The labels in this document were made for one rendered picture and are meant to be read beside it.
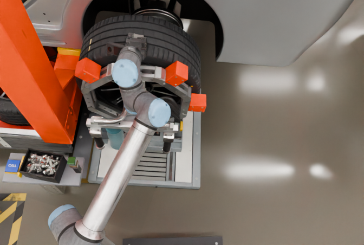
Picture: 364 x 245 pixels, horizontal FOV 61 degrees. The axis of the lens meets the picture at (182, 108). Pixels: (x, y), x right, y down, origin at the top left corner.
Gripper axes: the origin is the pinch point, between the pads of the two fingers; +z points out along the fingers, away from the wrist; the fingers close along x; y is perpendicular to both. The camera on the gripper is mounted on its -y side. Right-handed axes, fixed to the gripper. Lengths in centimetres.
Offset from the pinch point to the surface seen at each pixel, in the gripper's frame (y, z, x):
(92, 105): -23.5, 3.6, -41.0
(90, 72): -18.0, -9.7, -13.9
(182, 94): 23.8, -4.4, -26.4
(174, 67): 19.4, -8.4, -10.2
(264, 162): 92, 45, -118
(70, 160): -34, -14, -65
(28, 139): -73, 20, -81
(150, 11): 4.3, 38.5, -0.5
